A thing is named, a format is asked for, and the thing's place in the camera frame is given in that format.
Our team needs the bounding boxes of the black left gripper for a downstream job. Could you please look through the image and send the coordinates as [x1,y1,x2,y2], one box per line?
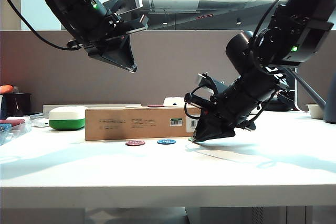
[83,11,150,74]

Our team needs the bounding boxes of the black bag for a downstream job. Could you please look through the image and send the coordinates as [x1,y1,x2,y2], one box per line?
[264,90,295,112]

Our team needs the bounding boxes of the white cube with dark dot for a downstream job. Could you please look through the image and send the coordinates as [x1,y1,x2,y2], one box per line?
[163,97,186,108]

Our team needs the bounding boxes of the dark red chip stack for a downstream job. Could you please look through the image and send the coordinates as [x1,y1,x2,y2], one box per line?
[0,119,27,127]

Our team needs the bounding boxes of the blue chip stack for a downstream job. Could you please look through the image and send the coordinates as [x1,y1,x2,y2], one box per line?
[0,123,13,135]

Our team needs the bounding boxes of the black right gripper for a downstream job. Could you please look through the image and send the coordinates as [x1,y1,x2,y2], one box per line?
[183,76,279,143]

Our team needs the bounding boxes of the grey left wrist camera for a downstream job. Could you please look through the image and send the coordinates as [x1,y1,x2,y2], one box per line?
[103,0,144,15]

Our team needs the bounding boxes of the clear plastic chip tray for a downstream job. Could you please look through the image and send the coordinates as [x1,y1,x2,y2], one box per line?
[0,118,33,146]

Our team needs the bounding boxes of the black cup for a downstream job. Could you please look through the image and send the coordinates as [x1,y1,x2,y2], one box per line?
[4,93,33,119]

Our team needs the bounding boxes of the grey divider with white edge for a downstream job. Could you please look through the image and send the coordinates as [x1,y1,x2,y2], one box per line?
[295,24,336,113]

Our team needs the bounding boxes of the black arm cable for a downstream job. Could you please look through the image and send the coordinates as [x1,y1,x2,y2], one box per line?
[250,0,297,51]
[0,0,81,51]

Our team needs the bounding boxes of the orange object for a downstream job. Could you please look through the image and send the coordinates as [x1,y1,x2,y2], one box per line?
[0,84,14,95]

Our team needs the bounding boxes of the small white paper cup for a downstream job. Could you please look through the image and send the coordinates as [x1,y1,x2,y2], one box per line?
[305,103,326,120]

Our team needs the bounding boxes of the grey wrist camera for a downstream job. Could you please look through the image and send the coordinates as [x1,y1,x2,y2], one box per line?
[195,72,229,97]
[103,0,144,15]

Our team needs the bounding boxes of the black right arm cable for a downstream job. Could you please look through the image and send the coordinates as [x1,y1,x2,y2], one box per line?
[250,0,297,51]

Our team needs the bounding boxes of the brown cardboard rectangular box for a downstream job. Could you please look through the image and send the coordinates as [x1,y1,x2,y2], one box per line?
[85,106,203,142]

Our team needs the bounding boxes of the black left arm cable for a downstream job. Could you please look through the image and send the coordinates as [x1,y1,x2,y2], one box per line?
[0,0,81,51]

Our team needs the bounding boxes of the small white earbud case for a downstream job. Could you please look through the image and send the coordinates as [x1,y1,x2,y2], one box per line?
[32,118,50,129]

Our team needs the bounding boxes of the green and white case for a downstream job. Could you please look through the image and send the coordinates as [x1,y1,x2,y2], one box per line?
[48,105,88,131]

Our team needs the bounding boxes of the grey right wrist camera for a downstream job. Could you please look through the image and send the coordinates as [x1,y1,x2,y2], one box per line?
[195,72,229,97]

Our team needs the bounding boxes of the wide grey desk divider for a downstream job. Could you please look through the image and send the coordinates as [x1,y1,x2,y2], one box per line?
[0,30,249,113]

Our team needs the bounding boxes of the grey watering can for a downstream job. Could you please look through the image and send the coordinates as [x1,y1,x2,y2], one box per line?
[285,67,336,125]

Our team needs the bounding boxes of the blue poker chip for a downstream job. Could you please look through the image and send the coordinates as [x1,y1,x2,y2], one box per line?
[156,138,176,146]

